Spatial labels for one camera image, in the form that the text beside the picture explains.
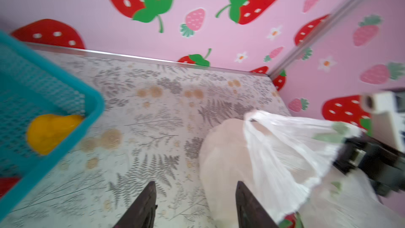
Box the small red fake strawberry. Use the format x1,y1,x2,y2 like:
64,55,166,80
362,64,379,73
0,177,20,198

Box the white lemon print plastic bag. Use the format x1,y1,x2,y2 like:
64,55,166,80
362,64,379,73
199,110,405,228

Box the teal plastic mesh basket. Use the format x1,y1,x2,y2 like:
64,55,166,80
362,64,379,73
1,33,104,217

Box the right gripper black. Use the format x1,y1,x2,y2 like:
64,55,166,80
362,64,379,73
333,136,405,196

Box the pink fake dragon fruit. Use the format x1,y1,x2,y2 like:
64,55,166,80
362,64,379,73
278,212,303,228

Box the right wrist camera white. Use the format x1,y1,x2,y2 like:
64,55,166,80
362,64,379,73
360,88,405,153

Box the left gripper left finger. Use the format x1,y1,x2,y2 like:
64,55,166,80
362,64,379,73
113,181,158,228

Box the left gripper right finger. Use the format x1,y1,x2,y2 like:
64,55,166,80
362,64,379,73
235,181,278,228

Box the orange yellow fake mango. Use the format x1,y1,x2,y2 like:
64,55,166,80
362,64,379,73
26,114,84,155

